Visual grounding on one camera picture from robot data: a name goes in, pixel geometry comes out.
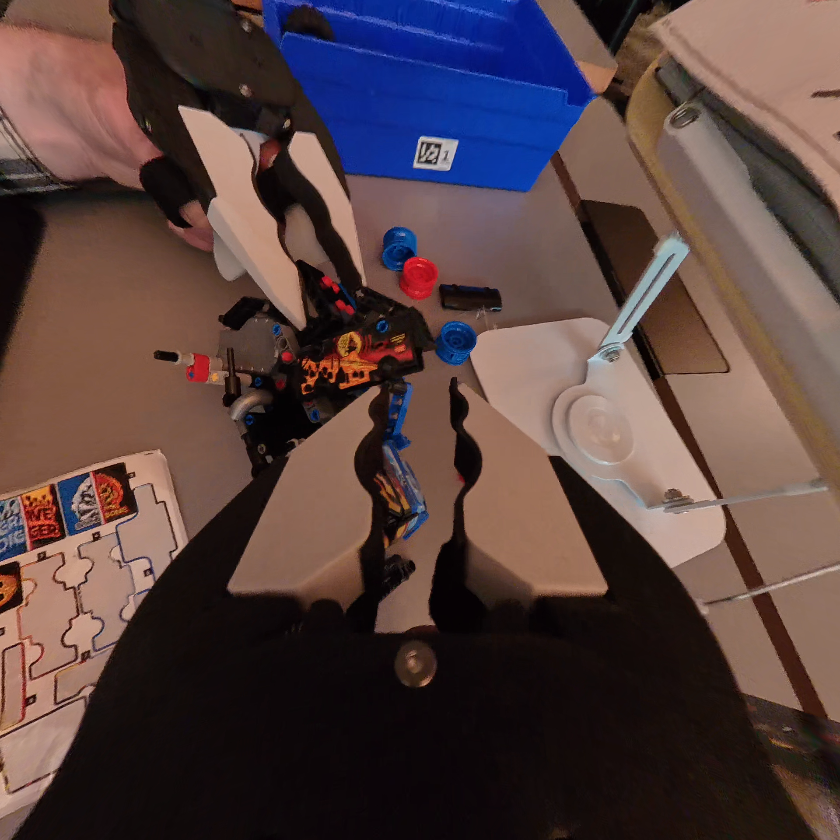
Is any blue wheel rim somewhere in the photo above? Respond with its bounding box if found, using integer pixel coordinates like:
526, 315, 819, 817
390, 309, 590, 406
382, 226, 418, 272
434, 320, 476, 366

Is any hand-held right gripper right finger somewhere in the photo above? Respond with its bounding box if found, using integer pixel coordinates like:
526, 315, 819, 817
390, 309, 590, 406
428, 377, 609, 634

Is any blue storage bin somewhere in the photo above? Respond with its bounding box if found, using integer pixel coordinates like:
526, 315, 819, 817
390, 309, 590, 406
261, 0, 597, 193

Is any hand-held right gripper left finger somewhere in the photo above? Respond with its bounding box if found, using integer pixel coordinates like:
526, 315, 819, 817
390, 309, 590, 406
227, 384, 393, 634

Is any instruction booklet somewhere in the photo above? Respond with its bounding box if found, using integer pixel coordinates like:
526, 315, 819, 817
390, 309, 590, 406
650, 0, 840, 198

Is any person's left forearm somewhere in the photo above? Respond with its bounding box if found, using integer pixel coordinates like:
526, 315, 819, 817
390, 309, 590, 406
0, 104, 74, 198

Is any white book stand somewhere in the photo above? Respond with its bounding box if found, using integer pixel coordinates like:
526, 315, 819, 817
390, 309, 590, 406
471, 46, 840, 605

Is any black cylinder part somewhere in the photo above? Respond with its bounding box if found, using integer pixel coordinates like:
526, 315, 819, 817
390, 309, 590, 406
438, 283, 504, 312

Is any person's left hand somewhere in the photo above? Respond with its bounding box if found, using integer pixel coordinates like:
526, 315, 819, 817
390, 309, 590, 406
0, 25, 216, 253

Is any sticker sheet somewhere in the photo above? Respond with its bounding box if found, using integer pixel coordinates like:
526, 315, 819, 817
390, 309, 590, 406
0, 449, 189, 818

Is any blue black toy brick truck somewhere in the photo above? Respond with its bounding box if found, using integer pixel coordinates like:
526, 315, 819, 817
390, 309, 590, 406
152, 259, 437, 588

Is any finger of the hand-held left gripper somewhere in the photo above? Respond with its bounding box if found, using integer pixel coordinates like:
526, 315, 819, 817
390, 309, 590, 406
177, 105, 309, 331
272, 130, 366, 291

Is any brick set box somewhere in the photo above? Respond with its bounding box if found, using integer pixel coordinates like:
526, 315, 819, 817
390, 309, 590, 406
745, 692, 840, 840

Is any red wheel rim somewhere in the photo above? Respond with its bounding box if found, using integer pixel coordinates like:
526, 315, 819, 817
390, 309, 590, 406
399, 256, 439, 301

